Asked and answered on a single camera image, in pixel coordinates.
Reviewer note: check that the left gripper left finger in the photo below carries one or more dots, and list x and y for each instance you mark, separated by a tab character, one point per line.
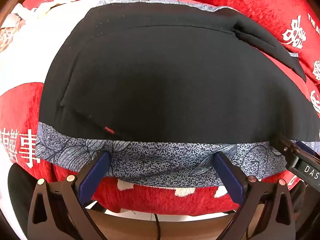
57	210

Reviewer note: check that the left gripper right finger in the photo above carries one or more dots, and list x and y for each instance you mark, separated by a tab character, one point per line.
277	218

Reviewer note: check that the black pants with patterned lining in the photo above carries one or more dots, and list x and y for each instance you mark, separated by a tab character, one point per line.
163	87

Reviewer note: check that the pile of clothes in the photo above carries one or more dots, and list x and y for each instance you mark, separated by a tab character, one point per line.
13	23

